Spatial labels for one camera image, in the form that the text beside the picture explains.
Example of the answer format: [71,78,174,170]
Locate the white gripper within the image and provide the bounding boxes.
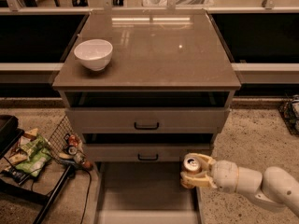
[180,153,238,193]

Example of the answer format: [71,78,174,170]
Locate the orange soda can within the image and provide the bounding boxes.
[182,157,202,175]

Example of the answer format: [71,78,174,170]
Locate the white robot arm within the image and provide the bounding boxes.
[180,153,299,217]

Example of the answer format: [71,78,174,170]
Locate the open bottom drawer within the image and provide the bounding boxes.
[94,162,204,224]

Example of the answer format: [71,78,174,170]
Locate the grey drawer cabinet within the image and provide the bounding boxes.
[53,10,240,224]

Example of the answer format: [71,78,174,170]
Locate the red soda can in basket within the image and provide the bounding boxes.
[68,135,79,147]

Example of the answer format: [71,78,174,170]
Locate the white ceramic bowl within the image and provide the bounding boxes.
[74,39,113,71]

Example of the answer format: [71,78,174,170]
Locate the green snack bag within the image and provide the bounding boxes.
[16,135,51,177]

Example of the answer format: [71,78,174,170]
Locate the dark snack bag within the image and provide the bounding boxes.
[1,167,30,185]

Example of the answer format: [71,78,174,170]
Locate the middle drawer with black handle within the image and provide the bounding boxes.
[82,144,213,161]

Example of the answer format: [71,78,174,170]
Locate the drawer with black handle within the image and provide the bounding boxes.
[65,108,230,134]
[82,144,213,161]

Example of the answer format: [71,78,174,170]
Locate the wire basket right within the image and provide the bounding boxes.
[279,94,299,136]

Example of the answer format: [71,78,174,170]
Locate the black cable on floor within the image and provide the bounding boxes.
[78,169,93,224]

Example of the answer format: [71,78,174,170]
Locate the top drawer with black handle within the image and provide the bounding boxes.
[65,108,230,134]

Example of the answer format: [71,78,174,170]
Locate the wire mesh basket left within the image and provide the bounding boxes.
[48,116,81,165]

